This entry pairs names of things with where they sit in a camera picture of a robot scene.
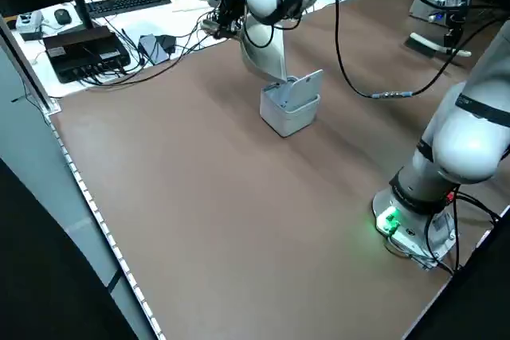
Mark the black computer mouse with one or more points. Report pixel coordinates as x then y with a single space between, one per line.
62 16

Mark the white small device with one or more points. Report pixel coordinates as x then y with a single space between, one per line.
28 21

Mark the black network switch box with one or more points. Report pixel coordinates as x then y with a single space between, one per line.
87 55

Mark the aluminium frame post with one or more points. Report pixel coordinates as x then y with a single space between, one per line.
24 65

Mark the black keyboard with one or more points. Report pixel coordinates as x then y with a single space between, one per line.
127 1

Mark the white plastic dustpan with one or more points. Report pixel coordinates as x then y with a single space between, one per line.
265 53

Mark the white trash can with lid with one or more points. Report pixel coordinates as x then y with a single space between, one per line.
291 117

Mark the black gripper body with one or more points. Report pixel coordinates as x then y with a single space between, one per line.
455 21
230 7

